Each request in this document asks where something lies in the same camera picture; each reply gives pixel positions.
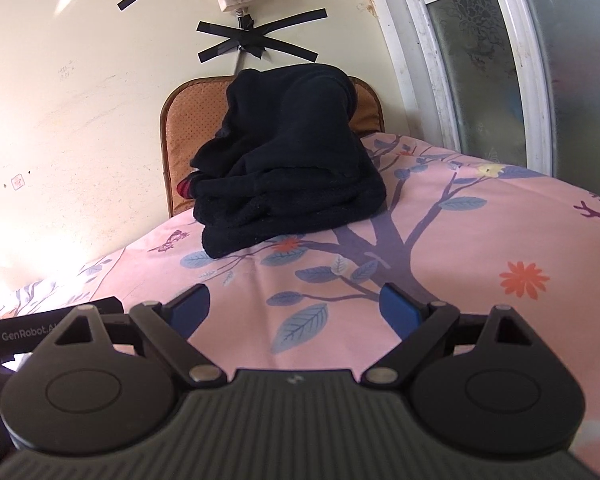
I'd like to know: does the black patterned sweater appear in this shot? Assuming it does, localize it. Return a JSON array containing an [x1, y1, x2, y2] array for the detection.
[[177, 62, 387, 261]]

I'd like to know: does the brown cushion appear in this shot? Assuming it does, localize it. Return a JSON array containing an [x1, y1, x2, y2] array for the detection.
[[160, 74, 386, 218]]

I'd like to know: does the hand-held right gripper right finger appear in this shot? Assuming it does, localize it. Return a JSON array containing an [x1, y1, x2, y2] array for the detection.
[[359, 282, 533, 389]]

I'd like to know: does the white framed frosted window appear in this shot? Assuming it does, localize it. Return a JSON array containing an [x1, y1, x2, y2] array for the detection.
[[355, 0, 600, 178]]

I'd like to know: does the pink floral bedsheet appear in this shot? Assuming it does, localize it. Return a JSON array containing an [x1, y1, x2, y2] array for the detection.
[[0, 132, 600, 461]]

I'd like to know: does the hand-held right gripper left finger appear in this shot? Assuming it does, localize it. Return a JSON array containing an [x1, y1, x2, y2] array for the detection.
[[55, 284, 227, 389]]

